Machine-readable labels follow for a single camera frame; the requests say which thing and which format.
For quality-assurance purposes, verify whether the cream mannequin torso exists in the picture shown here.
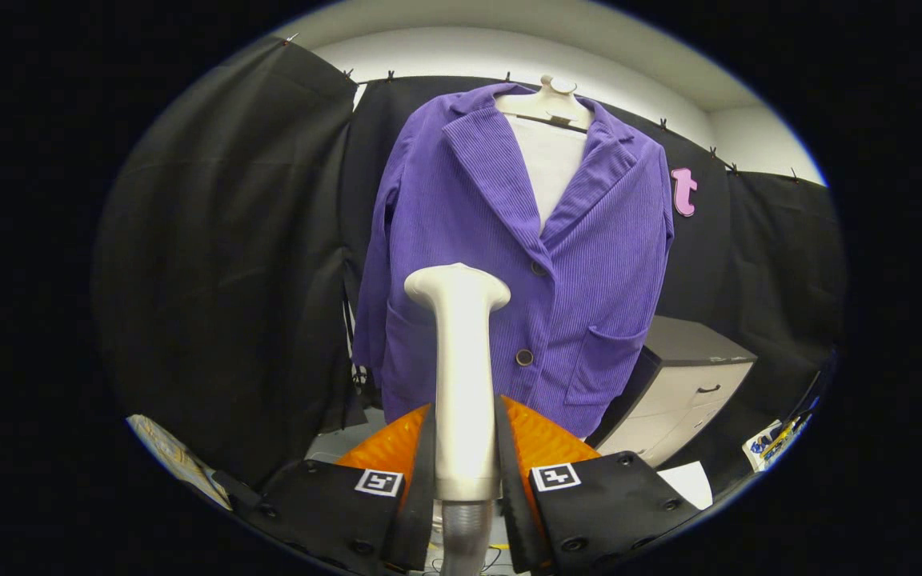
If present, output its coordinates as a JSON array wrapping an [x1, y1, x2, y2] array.
[[495, 74, 595, 129]]

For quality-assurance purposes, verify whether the white cluttered side shelf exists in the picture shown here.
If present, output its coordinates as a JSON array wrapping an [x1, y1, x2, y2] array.
[[743, 416, 812, 473]]

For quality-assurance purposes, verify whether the grey cabinet with drawers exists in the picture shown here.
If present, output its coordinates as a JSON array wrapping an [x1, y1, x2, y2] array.
[[589, 316, 758, 469]]

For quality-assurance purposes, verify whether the row of black backdrop clips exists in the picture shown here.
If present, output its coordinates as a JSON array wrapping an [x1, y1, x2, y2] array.
[[285, 32, 802, 185]]

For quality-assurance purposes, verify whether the white undershirt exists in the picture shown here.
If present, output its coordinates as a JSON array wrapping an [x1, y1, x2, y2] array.
[[507, 116, 590, 237]]

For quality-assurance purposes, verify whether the printed paper sheet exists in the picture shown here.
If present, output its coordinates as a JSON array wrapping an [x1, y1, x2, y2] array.
[[126, 414, 231, 510]]

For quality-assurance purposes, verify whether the purple corduroy jacket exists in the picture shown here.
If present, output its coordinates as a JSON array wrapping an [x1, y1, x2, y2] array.
[[351, 82, 675, 439]]

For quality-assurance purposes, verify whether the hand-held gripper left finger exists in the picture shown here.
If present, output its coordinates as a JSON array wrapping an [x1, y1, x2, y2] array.
[[241, 402, 436, 576]]

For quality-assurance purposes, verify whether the white box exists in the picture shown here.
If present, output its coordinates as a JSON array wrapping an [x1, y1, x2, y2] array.
[[657, 461, 714, 510]]

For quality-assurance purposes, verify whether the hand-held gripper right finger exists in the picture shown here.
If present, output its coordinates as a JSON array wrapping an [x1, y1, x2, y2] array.
[[495, 394, 708, 576]]

